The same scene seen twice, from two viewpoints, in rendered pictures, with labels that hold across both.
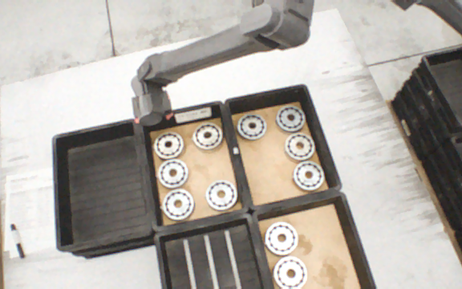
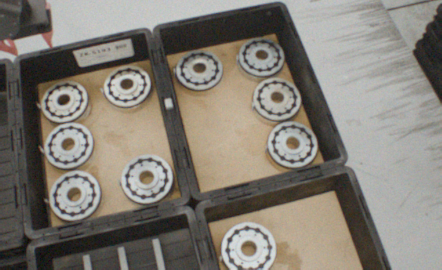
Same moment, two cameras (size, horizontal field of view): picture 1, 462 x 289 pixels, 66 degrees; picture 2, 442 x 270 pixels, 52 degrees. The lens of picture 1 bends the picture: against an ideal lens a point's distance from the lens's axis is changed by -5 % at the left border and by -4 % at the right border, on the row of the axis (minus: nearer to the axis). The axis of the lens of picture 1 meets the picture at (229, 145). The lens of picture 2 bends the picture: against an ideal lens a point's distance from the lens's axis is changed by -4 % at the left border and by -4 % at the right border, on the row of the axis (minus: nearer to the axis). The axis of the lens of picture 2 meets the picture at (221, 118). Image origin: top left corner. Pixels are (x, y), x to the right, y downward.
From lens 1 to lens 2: 32 cm
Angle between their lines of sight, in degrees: 4
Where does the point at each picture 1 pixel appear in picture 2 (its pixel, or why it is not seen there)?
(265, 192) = (221, 174)
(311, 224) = (299, 224)
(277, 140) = (240, 92)
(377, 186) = (401, 165)
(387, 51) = not seen: outside the picture
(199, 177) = (112, 151)
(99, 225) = not seen: outside the picture
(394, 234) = (431, 237)
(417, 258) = not seen: outside the picture
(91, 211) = not seen: outside the picture
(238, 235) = (176, 246)
